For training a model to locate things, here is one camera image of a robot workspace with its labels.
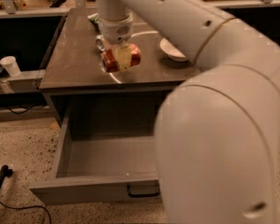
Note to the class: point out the black drawer handle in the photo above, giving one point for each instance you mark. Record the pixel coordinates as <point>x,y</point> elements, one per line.
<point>143,190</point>

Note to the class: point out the green chip bag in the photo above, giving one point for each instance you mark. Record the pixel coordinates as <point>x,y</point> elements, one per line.
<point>93,18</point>

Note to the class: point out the green crushed soda can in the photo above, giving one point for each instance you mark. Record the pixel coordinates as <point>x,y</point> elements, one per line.
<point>100,43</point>

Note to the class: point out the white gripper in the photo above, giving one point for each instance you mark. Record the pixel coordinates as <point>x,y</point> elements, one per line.
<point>117,31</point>

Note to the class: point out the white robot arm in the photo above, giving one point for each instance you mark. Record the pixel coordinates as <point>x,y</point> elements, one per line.
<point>217,135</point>

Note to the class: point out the open grey top drawer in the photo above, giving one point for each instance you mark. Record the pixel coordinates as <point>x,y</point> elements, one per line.
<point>100,151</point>

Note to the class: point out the dark grey cabinet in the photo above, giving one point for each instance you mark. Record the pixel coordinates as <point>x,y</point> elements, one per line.
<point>74,66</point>

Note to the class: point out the red crushed coke can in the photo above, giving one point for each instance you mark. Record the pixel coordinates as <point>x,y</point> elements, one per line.
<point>109,64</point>

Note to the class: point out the white paper cup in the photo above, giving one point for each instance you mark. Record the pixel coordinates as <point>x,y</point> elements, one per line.
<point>10,64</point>

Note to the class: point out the white bowl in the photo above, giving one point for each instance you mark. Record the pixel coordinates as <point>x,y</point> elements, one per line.
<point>171,51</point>

